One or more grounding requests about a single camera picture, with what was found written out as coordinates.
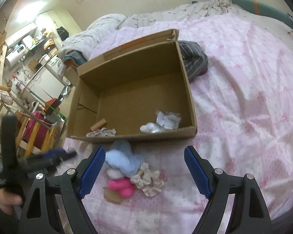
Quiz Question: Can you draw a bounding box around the pink and white plush toy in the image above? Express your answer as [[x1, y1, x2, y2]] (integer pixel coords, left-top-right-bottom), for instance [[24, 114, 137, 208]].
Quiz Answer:
[[106, 168, 135, 199]]

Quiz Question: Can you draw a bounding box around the light blue fluffy plush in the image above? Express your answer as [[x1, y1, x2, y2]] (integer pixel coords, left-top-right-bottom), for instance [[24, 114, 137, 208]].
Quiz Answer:
[[105, 140, 144, 177]]

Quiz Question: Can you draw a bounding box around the brown cardboard tag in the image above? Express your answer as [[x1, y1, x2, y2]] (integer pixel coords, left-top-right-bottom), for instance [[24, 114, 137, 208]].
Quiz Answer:
[[104, 188, 123, 204]]

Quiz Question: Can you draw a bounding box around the floral patterned scrunchie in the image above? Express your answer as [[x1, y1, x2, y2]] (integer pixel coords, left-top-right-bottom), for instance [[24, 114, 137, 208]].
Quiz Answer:
[[86, 127, 116, 137]]

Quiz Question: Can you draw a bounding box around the orange cardboard tube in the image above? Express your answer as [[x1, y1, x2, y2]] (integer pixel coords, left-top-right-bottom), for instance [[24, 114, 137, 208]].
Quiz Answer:
[[90, 118, 107, 132]]

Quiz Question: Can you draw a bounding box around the cream fabric scrunchie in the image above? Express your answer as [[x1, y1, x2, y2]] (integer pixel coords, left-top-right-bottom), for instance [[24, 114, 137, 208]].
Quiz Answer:
[[130, 162, 164, 198]]

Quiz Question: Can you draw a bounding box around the clear plastic packet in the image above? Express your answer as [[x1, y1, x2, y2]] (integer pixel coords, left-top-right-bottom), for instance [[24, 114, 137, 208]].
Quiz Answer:
[[156, 111, 181, 130]]

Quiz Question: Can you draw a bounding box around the white fluffy sock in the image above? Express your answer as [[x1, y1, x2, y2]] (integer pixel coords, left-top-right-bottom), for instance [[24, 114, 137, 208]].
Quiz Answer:
[[140, 123, 165, 134]]

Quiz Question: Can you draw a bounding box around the person's left hand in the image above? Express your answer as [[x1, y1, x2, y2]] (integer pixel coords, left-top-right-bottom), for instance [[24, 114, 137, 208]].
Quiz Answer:
[[0, 189, 22, 215]]

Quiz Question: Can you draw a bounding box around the wooden drying rack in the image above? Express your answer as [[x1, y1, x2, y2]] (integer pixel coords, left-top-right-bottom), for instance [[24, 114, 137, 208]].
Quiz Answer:
[[0, 85, 65, 157]]

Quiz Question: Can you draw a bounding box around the red suitcase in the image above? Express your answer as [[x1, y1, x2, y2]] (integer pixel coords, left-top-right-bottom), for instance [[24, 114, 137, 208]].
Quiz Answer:
[[22, 110, 52, 148]]

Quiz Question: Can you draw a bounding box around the pink patterned bed quilt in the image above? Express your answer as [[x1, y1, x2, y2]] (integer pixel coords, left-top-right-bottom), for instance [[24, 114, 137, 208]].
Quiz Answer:
[[86, 14, 293, 233]]

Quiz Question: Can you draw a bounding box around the brown cardboard box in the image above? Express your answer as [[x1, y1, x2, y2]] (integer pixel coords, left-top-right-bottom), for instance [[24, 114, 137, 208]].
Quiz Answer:
[[67, 29, 197, 143]]

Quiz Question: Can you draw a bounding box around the white washing machine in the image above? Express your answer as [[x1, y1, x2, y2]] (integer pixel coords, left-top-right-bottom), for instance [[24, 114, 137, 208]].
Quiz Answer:
[[4, 44, 26, 70]]

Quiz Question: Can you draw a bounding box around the white floral duvet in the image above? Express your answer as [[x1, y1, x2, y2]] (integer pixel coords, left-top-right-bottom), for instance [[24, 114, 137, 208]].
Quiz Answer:
[[57, 0, 233, 60]]

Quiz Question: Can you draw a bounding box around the grey striped garment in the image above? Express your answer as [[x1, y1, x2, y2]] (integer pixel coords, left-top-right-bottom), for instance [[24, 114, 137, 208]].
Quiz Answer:
[[178, 41, 208, 82]]

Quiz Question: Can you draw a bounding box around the teal orange pillow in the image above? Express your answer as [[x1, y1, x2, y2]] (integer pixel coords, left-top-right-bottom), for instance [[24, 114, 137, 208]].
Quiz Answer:
[[231, 0, 293, 29]]

